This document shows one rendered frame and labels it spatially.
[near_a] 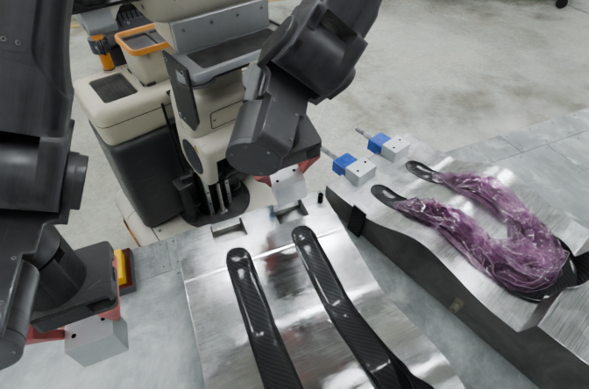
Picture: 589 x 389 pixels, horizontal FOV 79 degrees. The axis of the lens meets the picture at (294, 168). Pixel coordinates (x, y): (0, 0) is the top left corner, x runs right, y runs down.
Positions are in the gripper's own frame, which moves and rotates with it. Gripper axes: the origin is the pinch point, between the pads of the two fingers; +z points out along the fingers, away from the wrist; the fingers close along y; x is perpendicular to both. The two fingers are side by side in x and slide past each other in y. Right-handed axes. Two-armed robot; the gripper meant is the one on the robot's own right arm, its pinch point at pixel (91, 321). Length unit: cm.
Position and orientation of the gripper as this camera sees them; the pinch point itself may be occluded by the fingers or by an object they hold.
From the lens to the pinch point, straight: 50.3
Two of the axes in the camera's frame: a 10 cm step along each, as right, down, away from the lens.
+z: 0.0, 7.1, 7.0
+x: -3.8, -6.5, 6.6
